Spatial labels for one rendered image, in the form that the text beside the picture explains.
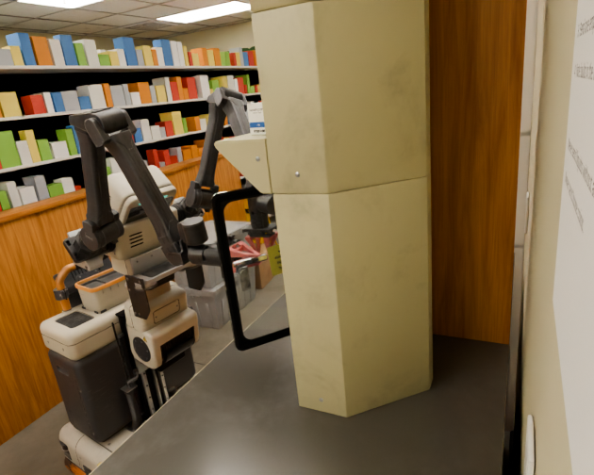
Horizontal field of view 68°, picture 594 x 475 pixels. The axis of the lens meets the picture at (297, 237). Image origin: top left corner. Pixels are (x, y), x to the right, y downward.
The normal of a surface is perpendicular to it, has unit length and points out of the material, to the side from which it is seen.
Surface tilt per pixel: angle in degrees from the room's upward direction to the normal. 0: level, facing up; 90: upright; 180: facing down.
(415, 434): 0
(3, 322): 90
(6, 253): 90
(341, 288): 90
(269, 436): 0
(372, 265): 90
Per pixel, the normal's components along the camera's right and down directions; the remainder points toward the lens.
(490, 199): -0.43, 0.32
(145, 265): 0.80, 0.11
